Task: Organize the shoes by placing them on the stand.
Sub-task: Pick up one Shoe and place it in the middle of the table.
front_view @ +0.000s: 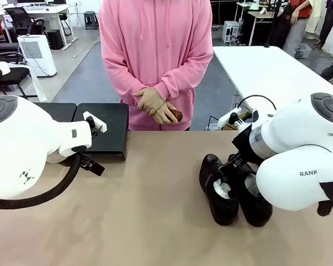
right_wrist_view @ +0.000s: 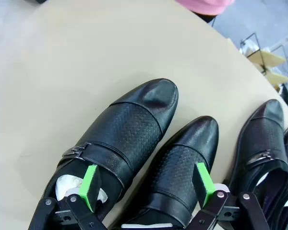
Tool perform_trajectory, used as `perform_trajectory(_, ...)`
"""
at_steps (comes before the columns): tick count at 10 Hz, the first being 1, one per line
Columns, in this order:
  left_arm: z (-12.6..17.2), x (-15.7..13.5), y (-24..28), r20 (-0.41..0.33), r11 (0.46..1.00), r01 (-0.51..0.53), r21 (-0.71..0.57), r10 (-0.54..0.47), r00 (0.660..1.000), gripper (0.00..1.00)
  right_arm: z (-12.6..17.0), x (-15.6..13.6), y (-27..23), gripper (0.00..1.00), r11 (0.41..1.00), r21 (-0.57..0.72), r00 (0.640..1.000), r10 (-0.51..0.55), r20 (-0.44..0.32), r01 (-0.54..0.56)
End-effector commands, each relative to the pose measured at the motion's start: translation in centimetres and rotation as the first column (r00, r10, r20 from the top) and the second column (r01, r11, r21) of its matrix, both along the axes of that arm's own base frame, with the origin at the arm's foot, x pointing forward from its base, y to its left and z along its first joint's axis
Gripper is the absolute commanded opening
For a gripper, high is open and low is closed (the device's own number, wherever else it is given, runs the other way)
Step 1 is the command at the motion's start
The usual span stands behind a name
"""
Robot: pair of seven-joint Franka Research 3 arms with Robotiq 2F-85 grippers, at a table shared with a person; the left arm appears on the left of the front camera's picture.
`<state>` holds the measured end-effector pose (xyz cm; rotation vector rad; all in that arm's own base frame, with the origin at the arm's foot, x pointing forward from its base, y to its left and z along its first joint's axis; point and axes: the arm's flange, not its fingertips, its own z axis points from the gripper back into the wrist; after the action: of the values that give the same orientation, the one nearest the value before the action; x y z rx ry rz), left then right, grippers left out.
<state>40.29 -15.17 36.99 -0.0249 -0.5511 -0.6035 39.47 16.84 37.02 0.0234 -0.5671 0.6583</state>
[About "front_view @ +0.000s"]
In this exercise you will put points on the person in orange top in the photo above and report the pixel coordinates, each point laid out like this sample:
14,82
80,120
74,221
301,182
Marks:
297,30

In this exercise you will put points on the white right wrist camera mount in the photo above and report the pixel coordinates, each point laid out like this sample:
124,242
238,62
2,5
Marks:
224,117

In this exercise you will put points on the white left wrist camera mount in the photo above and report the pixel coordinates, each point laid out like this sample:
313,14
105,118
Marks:
98,123

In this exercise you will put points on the white air purifier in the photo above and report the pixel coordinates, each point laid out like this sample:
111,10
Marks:
37,55

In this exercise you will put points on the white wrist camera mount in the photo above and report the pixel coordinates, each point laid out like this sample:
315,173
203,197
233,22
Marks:
98,123
224,117

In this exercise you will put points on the black leather shoe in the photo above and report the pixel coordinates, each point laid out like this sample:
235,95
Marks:
255,210
208,169

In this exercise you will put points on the person in cream jacket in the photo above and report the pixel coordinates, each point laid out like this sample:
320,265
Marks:
316,16

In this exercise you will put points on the brown shoe brush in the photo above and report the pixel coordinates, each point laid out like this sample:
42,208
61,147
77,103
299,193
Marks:
177,115

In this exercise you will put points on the grey plastic stool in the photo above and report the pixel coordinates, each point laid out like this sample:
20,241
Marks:
91,19

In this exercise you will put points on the grey plastic bin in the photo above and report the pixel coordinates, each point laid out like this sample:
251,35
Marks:
303,51

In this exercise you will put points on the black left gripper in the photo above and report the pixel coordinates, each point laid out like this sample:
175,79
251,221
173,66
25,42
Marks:
94,166

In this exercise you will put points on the white computer case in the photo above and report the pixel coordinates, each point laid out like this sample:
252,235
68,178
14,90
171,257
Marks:
231,31

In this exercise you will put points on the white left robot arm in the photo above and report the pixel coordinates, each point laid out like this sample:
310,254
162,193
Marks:
25,144

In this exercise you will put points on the white hanging cloth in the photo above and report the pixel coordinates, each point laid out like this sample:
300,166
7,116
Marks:
37,80

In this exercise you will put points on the black office chair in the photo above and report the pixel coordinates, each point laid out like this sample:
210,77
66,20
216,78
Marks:
22,19
5,48
14,76

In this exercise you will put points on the person's right forearm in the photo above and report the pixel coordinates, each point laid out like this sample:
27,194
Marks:
119,74

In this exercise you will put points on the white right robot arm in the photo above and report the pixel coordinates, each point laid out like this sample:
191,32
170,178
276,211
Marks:
294,124

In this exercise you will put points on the white office desk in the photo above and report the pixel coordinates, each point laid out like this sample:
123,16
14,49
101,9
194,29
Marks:
52,11

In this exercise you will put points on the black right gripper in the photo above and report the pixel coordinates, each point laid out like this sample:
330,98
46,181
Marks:
245,144

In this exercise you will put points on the black computer tower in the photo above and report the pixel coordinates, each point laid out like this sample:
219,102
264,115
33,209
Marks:
55,38

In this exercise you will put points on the background work desk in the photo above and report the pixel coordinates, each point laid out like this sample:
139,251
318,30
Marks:
259,15

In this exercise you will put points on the large white table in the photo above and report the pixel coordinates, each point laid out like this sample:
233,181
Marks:
266,72

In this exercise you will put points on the white crumpled stuffing paper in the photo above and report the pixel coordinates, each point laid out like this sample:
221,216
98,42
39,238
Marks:
251,184
222,189

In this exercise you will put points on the brown cardboard box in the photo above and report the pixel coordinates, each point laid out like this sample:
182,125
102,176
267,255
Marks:
230,127

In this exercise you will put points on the person in pink hoodie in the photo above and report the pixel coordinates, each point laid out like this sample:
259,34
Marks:
155,41

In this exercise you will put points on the person's left forearm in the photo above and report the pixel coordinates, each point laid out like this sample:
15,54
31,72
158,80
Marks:
188,72

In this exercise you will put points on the person's left hand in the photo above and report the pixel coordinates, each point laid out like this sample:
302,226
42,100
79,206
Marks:
151,99

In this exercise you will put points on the person's right hand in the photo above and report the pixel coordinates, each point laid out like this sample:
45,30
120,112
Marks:
165,116

